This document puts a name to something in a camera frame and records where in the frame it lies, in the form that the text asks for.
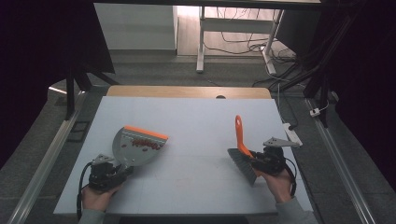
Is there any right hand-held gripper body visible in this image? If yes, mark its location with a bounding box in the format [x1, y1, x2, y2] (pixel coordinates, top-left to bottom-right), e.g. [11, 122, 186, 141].
[256, 136, 301, 175]

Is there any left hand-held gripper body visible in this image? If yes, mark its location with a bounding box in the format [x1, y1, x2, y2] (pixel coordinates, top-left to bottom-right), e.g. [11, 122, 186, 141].
[87, 153, 128, 192]

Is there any orange brush with grey bristles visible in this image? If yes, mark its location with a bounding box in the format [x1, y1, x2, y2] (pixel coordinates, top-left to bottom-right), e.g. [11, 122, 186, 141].
[226, 114, 263, 188]

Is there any grey dustpan with orange edge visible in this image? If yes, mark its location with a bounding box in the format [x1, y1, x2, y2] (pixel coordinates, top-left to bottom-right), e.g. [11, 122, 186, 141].
[111, 124, 170, 175]

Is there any person's left hand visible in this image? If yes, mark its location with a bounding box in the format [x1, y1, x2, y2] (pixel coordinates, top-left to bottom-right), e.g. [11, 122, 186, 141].
[80, 182, 123, 213]

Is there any person's right hand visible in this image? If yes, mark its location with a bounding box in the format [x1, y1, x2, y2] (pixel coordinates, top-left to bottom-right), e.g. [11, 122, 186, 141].
[253, 167, 295, 204]

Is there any white power strip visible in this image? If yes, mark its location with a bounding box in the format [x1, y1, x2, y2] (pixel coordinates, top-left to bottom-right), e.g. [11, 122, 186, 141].
[282, 122, 304, 148]

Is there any black tripod stand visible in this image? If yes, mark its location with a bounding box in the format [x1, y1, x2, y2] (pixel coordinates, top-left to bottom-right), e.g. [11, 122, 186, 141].
[63, 63, 121, 121]

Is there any wooden table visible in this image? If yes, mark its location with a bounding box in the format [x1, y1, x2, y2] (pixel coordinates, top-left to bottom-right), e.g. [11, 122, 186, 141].
[106, 85, 273, 100]

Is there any black metal stand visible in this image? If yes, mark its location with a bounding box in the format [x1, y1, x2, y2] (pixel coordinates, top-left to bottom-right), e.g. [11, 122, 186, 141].
[252, 12, 362, 129]

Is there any black curtain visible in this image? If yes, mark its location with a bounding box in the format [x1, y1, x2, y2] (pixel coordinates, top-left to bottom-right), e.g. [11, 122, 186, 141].
[317, 0, 396, 191]
[0, 0, 117, 172]

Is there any white cabinet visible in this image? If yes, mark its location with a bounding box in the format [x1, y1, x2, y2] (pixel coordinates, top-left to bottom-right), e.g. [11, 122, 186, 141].
[93, 3, 178, 51]

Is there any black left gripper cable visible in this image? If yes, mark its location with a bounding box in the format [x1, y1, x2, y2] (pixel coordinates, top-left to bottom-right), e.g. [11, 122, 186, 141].
[76, 161, 94, 221]

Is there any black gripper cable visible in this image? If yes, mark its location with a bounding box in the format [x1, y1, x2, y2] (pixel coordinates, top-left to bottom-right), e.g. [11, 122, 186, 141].
[284, 156, 298, 198]
[76, 161, 94, 221]

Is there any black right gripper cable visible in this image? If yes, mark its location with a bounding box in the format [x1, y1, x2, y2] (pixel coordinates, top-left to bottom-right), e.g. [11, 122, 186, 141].
[284, 156, 298, 198]

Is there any black floor frame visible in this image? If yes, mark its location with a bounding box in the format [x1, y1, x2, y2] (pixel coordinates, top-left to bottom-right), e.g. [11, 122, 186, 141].
[66, 119, 92, 144]

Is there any aluminium rail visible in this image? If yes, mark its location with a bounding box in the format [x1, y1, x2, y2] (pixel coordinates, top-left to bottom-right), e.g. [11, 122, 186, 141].
[7, 91, 89, 224]
[304, 97, 378, 224]

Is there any tangle of floor cables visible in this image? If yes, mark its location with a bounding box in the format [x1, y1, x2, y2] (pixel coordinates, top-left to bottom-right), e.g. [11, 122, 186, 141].
[204, 7, 300, 64]

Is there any white desk frame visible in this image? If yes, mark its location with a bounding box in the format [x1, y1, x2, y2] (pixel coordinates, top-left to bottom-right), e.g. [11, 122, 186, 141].
[195, 6, 286, 76]

